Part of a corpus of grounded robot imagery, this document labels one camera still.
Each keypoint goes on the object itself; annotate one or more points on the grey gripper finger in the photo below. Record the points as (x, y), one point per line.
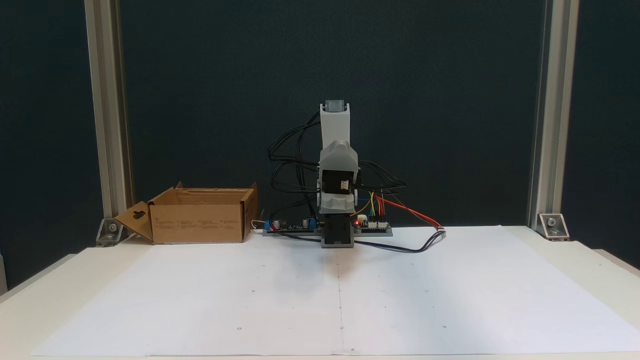
(337, 201)
(339, 157)

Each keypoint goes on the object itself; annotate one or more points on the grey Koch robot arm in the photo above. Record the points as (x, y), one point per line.
(334, 125)

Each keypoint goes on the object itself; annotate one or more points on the open brown cardboard box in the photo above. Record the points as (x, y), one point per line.
(200, 220)

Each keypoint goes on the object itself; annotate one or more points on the blue circuit board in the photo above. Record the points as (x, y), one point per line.
(292, 226)

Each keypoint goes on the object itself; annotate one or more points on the aluminium frame post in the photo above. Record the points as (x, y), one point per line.
(107, 100)
(555, 100)

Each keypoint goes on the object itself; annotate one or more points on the white paper sheet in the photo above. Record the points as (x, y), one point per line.
(200, 300)

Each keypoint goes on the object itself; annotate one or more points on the metal corner bracket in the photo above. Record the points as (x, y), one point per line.
(552, 226)
(111, 232)

